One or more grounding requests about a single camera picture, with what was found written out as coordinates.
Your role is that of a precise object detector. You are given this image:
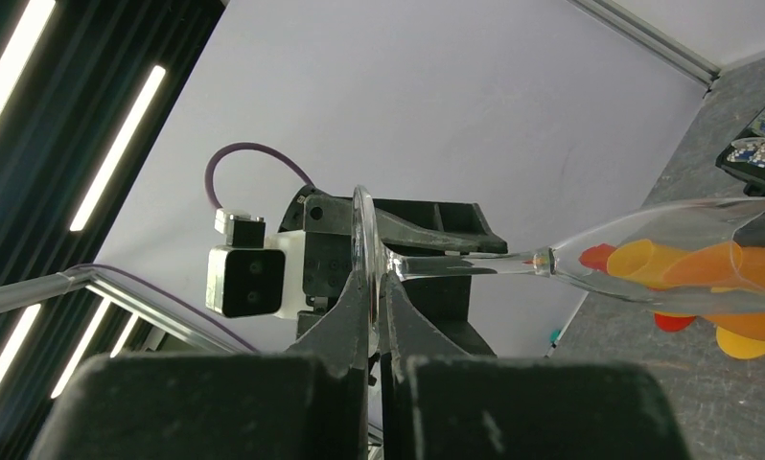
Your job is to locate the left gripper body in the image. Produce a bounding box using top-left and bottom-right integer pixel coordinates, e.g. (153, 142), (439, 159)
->
(279, 186), (508, 356)

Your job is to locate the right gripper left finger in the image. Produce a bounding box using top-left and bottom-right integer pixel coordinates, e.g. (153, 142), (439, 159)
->
(31, 274), (369, 459)

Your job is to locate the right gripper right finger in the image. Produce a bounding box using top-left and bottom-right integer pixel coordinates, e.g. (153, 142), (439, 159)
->
(381, 274), (689, 459)

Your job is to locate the yellow wine glass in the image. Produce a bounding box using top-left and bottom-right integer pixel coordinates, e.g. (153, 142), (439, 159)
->
(580, 240), (765, 359)

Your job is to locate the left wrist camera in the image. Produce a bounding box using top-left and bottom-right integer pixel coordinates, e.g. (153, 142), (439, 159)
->
(205, 208), (311, 319)

